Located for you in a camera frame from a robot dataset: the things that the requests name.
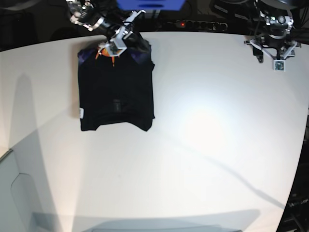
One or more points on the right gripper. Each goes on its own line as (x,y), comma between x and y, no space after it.
(125,32)

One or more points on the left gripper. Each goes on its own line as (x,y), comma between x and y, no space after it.
(278,50)

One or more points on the black T-shirt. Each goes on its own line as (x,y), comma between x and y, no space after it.
(115,90)

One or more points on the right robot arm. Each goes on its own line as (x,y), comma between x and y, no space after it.
(106,18)

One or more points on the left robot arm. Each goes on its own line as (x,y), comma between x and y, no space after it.
(272,32)

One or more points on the blue plastic box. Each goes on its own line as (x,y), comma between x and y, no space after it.
(170,5)

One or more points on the black power strip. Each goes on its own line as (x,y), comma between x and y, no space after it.
(189,25)

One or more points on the black equipment case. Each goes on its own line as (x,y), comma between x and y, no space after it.
(295,217)

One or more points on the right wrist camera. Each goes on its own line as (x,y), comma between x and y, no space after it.
(116,48)

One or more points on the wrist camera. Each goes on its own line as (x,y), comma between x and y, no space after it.
(116,48)
(279,65)

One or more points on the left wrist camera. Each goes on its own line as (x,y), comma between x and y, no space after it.
(279,65)

